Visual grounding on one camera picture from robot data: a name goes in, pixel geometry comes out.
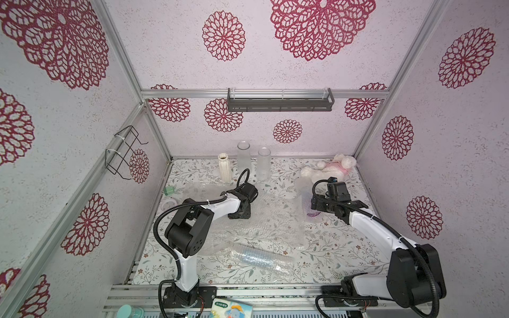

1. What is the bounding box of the black wall shelf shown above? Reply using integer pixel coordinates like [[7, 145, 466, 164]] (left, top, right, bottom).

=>
[[226, 89, 335, 113]]

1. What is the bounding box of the bubble item front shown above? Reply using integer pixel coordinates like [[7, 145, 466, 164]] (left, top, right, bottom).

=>
[[229, 245, 294, 282]]

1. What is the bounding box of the lilac tape roll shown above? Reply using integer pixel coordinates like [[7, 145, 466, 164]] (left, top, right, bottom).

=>
[[160, 197, 178, 212]]

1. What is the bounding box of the bubble purple vase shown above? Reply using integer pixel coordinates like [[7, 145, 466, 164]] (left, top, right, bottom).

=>
[[294, 177, 321, 220]]

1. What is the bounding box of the white pink plush toy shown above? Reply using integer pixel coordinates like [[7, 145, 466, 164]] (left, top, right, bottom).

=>
[[300, 154, 357, 183]]

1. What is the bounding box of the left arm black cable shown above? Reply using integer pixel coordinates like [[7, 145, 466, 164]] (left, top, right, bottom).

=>
[[152, 167, 251, 318]]

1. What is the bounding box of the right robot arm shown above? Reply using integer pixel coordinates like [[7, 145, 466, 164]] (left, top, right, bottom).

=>
[[311, 178, 447, 317]]

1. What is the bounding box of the tissue pack with cartoon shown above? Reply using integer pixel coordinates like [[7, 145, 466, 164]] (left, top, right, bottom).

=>
[[209, 298, 253, 318]]

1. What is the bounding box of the teal bottle cap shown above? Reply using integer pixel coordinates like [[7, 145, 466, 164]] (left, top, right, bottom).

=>
[[116, 304, 144, 318]]

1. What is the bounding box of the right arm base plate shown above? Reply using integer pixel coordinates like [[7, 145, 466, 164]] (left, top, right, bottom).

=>
[[321, 285, 379, 307]]

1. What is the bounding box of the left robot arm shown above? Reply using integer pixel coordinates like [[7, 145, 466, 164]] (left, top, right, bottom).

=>
[[153, 182, 258, 293]]

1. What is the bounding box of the black wire wall rack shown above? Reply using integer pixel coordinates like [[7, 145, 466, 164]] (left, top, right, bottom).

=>
[[104, 125, 148, 181]]

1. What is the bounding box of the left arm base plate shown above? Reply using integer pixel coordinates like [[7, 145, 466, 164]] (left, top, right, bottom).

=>
[[163, 284, 217, 309]]

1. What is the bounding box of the green cube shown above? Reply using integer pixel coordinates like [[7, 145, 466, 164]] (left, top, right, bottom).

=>
[[163, 185, 176, 196]]

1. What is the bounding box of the cream ribbed ceramic vase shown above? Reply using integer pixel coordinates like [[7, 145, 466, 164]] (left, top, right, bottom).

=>
[[218, 153, 232, 183]]

